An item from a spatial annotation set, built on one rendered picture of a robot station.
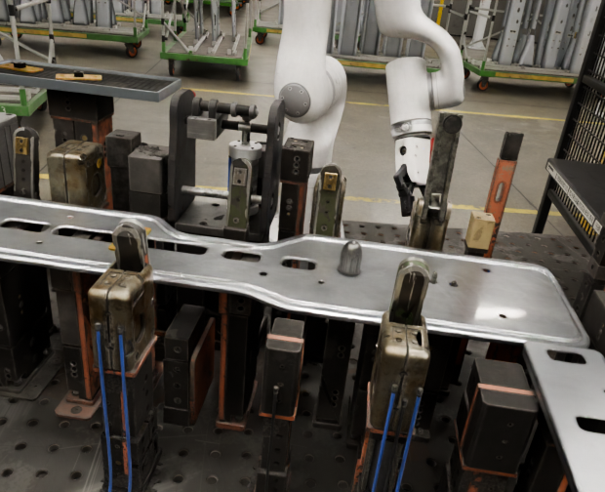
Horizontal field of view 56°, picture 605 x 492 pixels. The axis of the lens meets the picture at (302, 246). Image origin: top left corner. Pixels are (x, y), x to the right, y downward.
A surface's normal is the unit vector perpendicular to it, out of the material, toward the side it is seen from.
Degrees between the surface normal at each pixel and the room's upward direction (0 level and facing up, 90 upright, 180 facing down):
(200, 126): 90
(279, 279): 0
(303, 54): 65
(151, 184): 90
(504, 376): 0
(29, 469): 0
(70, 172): 90
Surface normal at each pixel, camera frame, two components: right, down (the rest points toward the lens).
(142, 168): -0.12, 0.44
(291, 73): -0.37, 0.02
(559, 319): 0.09, -0.89
